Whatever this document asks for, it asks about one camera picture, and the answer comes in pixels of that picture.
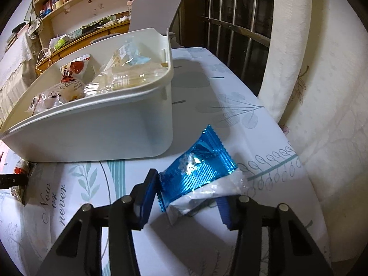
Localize small red candy packet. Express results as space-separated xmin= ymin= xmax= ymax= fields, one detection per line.
xmin=11 ymin=159 xmax=31 ymax=202

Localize blue foil snack packet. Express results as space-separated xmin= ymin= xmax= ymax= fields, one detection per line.
xmin=157 ymin=125 xmax=249 ymax=225

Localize clear pastry packet with text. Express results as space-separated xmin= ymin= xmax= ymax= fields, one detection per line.
xmin=27 ymin=79 xmax=85 ymax=115

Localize red white snack packet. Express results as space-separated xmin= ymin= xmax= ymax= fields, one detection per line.
xmin=60 ymin=54 xmax=90 ymax=82

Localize clear bag of puffed snack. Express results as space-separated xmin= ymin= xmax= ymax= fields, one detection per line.
xmin=84 ymin=62 xmax=168 ymax=97

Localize large cake bread packet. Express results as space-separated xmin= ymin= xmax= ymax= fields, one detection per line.
xmin=101 ymin=37 xmax=151 ymax=72

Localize white plastic storage bin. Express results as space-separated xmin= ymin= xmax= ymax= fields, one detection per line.
xmin=1 ymin=28 xmax=173 ymax=163

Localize lace covered cabinet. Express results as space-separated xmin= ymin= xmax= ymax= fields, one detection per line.
xmin=1 ymin=26 xmax=40 ymax=123

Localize floral printed tablecloth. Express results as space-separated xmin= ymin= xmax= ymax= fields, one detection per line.
xmin=1 ymin=48 xmax=330 ymax=275

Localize white floral curtain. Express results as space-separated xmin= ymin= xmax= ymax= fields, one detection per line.
xmin=258 ymin=0 xmax=367 ymax=262

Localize wooden bookshelf hutch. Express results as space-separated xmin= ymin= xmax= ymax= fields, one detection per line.
xmin=33 ymin=0 xmax=129 ymax=48

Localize wooden desk with drawers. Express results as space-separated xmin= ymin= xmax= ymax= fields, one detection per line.
xmin=36 ymin=20 xmax=130 ymax=76

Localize metal window bars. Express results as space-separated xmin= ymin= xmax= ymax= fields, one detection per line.
xmin=200 ymin=0 xmax=274 ymax=94

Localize grey office chair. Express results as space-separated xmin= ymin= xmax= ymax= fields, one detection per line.
xmin=90 ymin=0 xmax=188 ymax=48

